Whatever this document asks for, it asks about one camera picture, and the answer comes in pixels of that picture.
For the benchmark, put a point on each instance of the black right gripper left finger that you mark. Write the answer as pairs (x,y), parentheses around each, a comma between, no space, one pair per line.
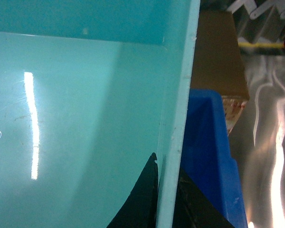
(139,210)

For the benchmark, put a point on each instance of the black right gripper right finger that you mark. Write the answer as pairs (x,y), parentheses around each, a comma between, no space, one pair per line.
(193,209)

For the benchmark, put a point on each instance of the teal plastic box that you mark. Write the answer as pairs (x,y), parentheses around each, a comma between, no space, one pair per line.
(89,90)

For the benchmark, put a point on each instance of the large blue bin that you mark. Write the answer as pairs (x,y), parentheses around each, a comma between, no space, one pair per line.
(206,156)

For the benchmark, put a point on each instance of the brown cardboard box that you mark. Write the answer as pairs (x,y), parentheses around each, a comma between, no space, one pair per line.
(218,65)

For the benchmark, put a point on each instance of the expandable roller conveyor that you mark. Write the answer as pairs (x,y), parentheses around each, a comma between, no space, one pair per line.
(260,26)

